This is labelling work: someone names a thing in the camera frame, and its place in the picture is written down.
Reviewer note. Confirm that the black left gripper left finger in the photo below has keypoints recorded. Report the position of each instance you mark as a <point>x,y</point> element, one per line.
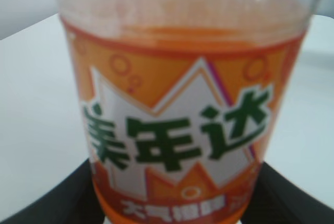
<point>72,201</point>

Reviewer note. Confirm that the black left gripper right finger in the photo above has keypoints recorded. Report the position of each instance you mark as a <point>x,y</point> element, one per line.
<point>278,201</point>

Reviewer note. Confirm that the orange soda plastic bottle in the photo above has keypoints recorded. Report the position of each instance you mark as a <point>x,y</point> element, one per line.
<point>179,99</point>

